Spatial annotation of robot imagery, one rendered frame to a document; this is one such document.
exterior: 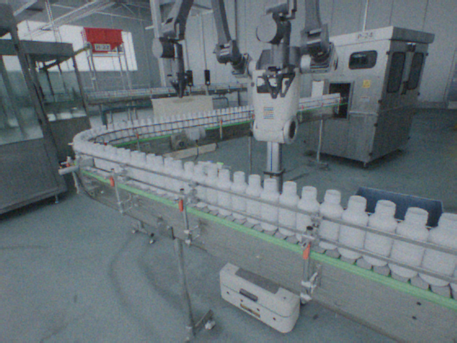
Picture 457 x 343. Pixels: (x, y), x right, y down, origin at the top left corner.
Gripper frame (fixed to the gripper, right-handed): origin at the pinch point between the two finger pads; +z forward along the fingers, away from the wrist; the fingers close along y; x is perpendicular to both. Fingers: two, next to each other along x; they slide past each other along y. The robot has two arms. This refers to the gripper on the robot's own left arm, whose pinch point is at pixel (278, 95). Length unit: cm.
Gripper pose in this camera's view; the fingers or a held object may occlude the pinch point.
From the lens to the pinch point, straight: 84.0
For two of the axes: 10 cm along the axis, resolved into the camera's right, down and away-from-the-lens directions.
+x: -8.0, -1.8, 5.7
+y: 5.9, -3.1, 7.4
